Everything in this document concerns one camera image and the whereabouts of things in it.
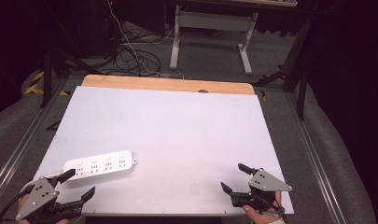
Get white power strip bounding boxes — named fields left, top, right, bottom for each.
left=63, top=149, right=138, bottom=183

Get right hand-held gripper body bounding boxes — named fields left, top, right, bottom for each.
left=231, top=168, right=293, bottom=224

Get person's right hand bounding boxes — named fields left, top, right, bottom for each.
left=242, top=190, right=287, bottom=224

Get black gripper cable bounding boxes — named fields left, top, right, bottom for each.
left=0, top=184, right=35, bottom=224

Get white metal desk frame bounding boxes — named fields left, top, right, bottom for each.
left=169, top=4, right=259, bottom=76

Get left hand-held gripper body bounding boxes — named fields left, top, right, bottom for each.
left=15, top=175, right=84, bottom=224

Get black metal stand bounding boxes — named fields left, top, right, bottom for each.
left=40, top=46, right=101, bottom=108
left=251, top=12, right=315, bottom=121

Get yellow black floor tape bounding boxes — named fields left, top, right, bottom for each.
left=24, top=70, right=71, bottom=97

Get metal floor rail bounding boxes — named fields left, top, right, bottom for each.
left=0, top=78, right=68, bottom=203
left=285, top=92, right=340, bottom=224

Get white cable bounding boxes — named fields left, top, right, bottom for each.
left=105, top=0, right=185, bottom=78

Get person's left hand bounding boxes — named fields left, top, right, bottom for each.
left=17, top=193, right=71, bottom=224

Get tangle of black cables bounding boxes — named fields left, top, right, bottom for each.
left=114, top=27, right=162, bottom=77

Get white board sheet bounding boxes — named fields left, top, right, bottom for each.
left=29, top=85, right=295, bottom=217

